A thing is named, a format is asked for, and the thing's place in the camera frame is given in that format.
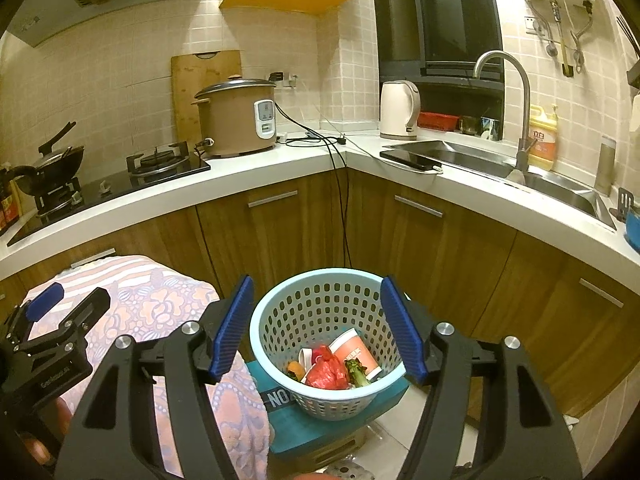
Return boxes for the pink floral blanket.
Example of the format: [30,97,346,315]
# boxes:
[25,255,274,480]

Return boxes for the steel sink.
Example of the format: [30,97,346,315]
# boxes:
[382,140,619,233]

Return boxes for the yellow dish soap bottle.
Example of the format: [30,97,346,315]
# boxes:
[527,104,560,172]

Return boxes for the red plastic bag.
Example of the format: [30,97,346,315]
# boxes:
[305,346,352,390]

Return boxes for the light blue plastic basket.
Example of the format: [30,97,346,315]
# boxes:
[249,268,407,421]

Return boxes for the brown rice cooker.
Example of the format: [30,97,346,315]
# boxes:
[192,75,279,159]

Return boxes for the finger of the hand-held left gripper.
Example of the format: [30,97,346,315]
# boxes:
[22,287,112,357]
[4,282,65,344]

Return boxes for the black glass gas cooktop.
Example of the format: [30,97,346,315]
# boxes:
[6,140,212,247]

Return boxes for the white perforated plastic item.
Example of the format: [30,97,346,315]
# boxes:
[325,462,374,480]

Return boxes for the green leafy vegetable scrap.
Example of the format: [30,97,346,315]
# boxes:
[344,358,374,389]

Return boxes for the white electric kettle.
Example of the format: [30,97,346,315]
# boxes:
[379,80,421,141]

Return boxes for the black smartphone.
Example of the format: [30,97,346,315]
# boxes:
[380,150,444,175]

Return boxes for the red plastic tray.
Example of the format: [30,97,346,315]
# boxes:
[417,111,461,131]

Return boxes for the person's left hand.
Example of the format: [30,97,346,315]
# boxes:
[20,395,74,467]

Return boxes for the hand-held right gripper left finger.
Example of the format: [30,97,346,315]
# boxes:
[54,274,256,480]

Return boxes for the metal flexible hose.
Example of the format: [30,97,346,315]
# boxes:
[529,0,559,57]
[570,6,594,74]

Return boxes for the blue bowl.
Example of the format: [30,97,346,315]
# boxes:
[624,207,640,252]

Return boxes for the teal cardboard box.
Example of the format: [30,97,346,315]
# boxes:
[245,360,409,454]

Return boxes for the black wok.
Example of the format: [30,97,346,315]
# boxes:
[10,121,85,196]

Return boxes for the steel tumbler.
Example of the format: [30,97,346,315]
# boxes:
[594,135,619,197]

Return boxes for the metal cabinet handle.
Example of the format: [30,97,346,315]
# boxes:
[578,277,625,309]
[247,190,300,209]
[393,194,444,219]
[69,247,117,269]

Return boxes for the black burner grate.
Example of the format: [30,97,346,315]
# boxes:
[126,141,191,176]
[34,177,84,217]

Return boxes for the orange paper cup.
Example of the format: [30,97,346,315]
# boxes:
[327,327,384,381]

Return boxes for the steel faucet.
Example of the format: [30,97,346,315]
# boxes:
[472,50,532,174]

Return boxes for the wooden cutting board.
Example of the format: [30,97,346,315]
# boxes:
[171,50,244,144]

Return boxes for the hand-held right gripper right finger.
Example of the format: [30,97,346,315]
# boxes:
[380,275,583,480]

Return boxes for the dark sauce bottles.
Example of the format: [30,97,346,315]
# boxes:
[0,162,22,234]

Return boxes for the black power cable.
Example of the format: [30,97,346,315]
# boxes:
[275,102,354,269]

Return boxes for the dark window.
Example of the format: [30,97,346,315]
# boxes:
[370,0,505,142]

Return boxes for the wooden base cabinet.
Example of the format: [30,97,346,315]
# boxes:
[0,167,640,419]

